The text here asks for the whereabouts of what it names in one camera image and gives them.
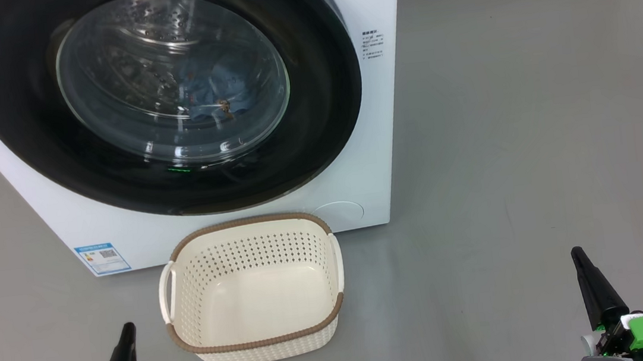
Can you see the black round washer door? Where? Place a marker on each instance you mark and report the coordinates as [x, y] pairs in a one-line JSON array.
[[10, 117]]

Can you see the blue cartoon print garment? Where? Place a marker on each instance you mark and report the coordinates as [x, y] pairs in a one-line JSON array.
[[216, 87]]

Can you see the steel washing machine drum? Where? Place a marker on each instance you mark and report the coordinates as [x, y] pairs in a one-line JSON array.
[[123, 58]]

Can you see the blue energy label sticker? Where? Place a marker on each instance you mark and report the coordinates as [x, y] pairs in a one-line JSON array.
[[101, 259]]

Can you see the cream perforated laundry basket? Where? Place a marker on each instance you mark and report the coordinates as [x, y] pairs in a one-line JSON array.
[[256, 301]]

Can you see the round drain filter cover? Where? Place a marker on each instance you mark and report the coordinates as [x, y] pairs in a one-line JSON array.
[[337, 215]]

